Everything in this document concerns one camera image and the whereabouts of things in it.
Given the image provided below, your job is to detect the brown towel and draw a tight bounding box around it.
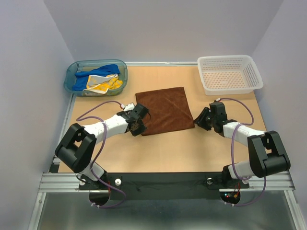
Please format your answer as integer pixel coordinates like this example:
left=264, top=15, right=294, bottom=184
left=135, top=87, right=195, bottom=136

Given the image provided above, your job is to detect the blue towel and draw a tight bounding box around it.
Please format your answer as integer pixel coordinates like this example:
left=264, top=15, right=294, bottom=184
left=72, top=64, right=123, bottom=94

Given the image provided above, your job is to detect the teal plastic bin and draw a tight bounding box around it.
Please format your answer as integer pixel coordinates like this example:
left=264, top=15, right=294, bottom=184
left=64, top=59, right=128, bottom=97

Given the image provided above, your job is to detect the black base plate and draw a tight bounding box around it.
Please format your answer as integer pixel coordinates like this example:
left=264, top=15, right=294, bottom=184
left=78, top=172, right=250, bottom=200

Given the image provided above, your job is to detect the yellow white towel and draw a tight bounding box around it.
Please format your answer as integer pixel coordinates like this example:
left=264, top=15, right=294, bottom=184
left=83, top=74, right=123, bottom=94

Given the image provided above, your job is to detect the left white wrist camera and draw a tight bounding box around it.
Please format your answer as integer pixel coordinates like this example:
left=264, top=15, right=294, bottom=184
left=120, top=103, right=135, bottom=112

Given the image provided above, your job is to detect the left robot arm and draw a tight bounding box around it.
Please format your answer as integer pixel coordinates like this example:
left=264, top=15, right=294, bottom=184
left=55, top=103, right=149, bottom=189

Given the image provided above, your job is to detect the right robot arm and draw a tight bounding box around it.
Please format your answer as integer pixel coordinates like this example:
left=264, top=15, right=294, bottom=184
left=194, top=100, right=291, bottom=187

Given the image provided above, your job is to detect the white plastic basket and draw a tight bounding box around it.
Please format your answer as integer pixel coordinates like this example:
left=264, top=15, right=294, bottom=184
left=197, top=55, right=263, bottom=96

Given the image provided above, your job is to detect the aluminium frame rail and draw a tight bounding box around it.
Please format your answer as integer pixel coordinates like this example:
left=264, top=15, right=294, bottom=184
left=39, top=66, right=307, bottom=230

